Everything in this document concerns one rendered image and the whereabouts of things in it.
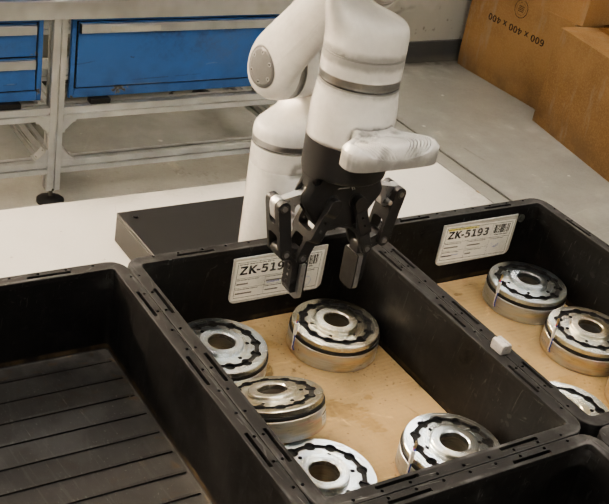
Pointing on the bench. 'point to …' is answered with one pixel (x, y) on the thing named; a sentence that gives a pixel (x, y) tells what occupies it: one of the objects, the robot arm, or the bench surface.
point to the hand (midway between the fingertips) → (323, 275)
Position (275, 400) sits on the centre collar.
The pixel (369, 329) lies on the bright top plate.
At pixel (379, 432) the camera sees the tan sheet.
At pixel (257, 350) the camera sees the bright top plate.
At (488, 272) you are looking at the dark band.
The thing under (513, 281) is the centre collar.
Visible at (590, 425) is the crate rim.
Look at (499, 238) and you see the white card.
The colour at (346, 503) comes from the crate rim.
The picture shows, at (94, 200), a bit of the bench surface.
